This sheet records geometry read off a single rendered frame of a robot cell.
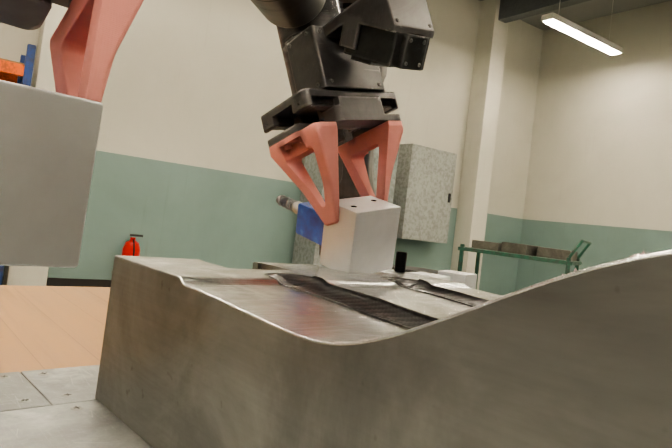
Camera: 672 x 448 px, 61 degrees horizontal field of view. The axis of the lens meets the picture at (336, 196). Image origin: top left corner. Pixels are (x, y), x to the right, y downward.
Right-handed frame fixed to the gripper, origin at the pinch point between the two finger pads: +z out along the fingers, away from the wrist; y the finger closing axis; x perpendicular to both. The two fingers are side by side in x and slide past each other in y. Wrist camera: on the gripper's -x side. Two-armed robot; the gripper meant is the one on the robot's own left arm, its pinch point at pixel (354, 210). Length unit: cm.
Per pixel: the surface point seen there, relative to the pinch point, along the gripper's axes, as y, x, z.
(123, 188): 173, 496, -121
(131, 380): -20.0, -0.3, 7.9
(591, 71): 799, 303, -195
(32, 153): -27.0, -15.8, -0.9
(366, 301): -9.0, -8.9, 6.6
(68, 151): -25.9, -15.8, -0.9
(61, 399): -22.3, 5.3, 8.3
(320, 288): -9.2, -5.3, 5.3
